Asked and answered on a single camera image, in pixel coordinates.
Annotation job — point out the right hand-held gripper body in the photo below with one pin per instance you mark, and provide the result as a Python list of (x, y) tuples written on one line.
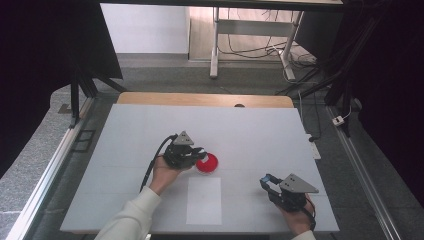
[(293, 193)]

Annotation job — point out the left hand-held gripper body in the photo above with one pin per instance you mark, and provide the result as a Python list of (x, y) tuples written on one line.
[(180, 155)]

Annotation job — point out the red petri dish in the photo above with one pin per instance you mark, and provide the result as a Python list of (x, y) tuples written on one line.
[(210, 165)]

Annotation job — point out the person's left hand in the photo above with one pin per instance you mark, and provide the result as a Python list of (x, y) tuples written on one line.
[(163, 176)]

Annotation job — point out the person's right hand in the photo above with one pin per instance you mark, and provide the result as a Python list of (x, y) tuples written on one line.
[(296, 221)]

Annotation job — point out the white paper sheet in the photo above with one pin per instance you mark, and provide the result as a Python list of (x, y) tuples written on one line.
[(204, 203)]

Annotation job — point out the white power strip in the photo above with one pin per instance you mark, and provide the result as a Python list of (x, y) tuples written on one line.
[(315, 150)]

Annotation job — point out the wooden table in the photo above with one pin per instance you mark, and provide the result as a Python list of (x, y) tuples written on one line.
[(200, 99)]

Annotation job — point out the white table cover board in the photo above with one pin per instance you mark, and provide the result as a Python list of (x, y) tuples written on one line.
[(250, 133)]

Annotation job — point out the small white plug adapter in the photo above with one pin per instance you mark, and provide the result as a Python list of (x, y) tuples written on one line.
[(338, 120)]

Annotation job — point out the black metal stand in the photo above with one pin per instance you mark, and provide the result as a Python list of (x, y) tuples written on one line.
[(340, 83)]

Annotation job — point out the black tripod stand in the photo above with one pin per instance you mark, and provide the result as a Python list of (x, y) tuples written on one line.
[(76, 96)]

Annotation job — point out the black curtain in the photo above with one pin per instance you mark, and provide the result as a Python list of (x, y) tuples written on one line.
[(40, 66), (393, 100)]

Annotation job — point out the aluminium floor rail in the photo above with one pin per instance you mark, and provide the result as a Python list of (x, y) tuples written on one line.
[(43, 186), (363, 176)]

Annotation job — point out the white desk frame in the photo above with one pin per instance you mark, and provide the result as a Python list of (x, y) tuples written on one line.
[(253, 28)]

